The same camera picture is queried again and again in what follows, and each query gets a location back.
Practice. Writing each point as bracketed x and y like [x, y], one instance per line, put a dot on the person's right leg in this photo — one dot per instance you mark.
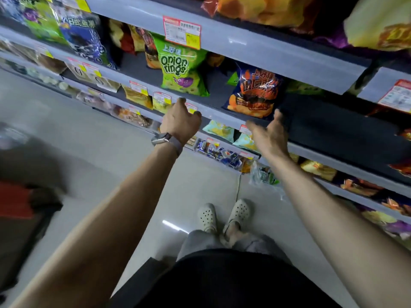
[234, 237]

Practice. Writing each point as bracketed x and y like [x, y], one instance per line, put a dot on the tray of wafer stick packs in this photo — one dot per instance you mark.
[191, 142]

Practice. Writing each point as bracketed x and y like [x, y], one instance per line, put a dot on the person's white clog shoe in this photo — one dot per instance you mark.
[239, 211]
[207, 218]

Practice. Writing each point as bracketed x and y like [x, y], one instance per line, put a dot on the grey store shelving unit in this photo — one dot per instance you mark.
[273, 52]

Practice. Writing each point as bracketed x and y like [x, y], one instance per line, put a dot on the large yellow snack bag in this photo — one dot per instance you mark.
[372, 22]

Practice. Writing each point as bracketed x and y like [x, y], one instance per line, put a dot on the black cart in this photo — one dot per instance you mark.
[29, 246]

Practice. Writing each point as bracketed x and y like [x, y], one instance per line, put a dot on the person's grey shorts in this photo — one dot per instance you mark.
[199, 243]

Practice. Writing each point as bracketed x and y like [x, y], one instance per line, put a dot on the person's right hand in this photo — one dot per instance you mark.
[273, 141]

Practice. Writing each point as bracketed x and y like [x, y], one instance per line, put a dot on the red basket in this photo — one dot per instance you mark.
[16, 202]

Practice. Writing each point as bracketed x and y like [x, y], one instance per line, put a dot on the orange brown snack bag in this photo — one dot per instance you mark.
[149, 54]

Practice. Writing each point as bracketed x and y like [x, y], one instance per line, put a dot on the large orange snack bag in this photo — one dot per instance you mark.
[257, 11]

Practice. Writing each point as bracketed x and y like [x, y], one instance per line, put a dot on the person's black shirt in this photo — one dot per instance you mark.
[237, 282]

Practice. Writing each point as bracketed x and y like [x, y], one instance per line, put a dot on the person's right forearm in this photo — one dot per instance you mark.
[337, 234]

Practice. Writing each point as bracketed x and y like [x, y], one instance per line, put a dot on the red yellow price tag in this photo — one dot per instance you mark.
[46, 53]
[176, 32]
[246, 154]
[94, 92]
[138, 88]
[245, 129]
[72, 3]
[191, 108]
[212, 142]
[75, 64]
[161, 97]
[93, 71]
[396, 97]
[134, 110]

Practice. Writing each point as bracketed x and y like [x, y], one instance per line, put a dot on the golden yellow snack bag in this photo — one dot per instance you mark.
[318, 169]
[138, 99]

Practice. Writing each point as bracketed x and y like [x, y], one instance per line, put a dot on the row of pale jelly cups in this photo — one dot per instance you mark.
[61, 84]

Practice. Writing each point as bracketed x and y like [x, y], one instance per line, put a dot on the blue orange-flame chip bag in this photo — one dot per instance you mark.
[253, 92]

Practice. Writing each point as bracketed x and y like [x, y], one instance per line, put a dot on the person's left forearm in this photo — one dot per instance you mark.
[96, 234]

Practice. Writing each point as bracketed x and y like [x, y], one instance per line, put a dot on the smartwatch with grey band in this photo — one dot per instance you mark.
[175, 145]

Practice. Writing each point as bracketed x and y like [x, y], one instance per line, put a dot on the person's left white clog shoe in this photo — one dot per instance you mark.
[207, 218]

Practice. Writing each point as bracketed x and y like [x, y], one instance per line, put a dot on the person's right white clog shoe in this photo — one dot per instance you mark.
[239, 211]

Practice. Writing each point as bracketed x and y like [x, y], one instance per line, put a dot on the person's left hand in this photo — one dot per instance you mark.
[179, 125]

